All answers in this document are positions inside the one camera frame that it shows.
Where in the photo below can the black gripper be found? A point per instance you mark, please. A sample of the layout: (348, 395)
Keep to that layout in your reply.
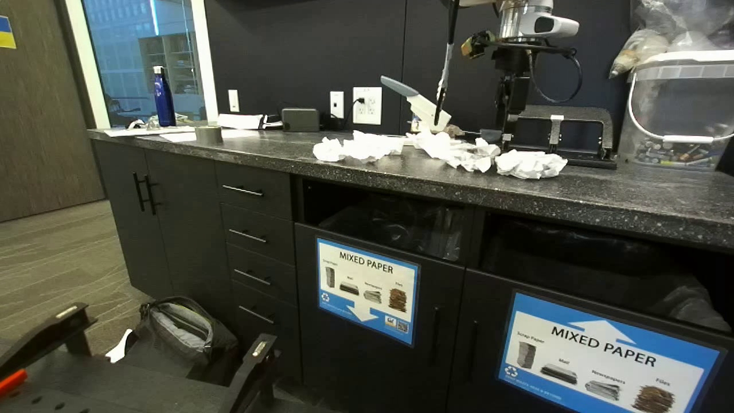
(515, 65)

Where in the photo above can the white paper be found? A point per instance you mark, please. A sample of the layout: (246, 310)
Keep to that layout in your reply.
(117, 352)
(364, 147)
(530, 167)
(470, 157)

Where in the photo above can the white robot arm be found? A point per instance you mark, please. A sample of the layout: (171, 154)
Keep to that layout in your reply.
(524, 32)

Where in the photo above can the clear plastic storage bin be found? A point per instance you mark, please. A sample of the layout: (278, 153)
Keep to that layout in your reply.
(680, 111)

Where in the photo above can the left bin black liner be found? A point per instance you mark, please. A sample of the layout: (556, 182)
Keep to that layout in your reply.
(434, 230)

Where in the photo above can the bin black liner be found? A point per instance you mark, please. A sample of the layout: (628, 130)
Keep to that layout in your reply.
(604, 267)
(434, 230)

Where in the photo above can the right bin black liner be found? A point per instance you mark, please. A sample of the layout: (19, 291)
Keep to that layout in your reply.
(604, 267)

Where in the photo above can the black hole punch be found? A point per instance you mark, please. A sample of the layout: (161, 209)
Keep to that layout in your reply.
(556, 118)

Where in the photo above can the black power adapter box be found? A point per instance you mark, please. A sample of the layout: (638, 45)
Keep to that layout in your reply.
(304, 120)

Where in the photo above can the black cabinet with drawers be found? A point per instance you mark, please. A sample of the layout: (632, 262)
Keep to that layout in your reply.
(234, 227)

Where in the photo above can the left mixed paper sign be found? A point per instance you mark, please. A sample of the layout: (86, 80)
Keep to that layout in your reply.
(367, 289)

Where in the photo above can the mixed paper sign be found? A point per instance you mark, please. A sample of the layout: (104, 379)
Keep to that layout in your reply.
(598, 365)
(367, 289)

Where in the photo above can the right mixed paper sign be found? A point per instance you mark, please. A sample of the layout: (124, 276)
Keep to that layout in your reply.
(598, 365)

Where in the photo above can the white long box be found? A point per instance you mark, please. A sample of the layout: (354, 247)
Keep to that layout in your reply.
(243, 123)

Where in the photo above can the grey tape roll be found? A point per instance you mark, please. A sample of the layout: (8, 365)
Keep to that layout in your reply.
(210, 135)

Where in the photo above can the blue water bottle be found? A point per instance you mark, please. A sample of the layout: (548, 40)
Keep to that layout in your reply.
(164, 97)

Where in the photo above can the black grey backpack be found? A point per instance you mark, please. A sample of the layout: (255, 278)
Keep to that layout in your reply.
(181, 338)

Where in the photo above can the white paper on floor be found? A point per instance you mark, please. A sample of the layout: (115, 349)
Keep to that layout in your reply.
(117, 352)

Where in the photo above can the black chair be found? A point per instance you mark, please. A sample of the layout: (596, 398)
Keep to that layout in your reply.
(54, 371)

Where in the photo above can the white wall outlet plate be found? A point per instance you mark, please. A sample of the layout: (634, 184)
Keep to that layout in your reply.
(367, 107)

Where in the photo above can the small white switch plate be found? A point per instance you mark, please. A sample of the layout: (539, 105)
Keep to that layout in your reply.
(335, 107)

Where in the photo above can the white light switch plate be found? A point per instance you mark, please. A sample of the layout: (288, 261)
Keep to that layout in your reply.
(231, 99)

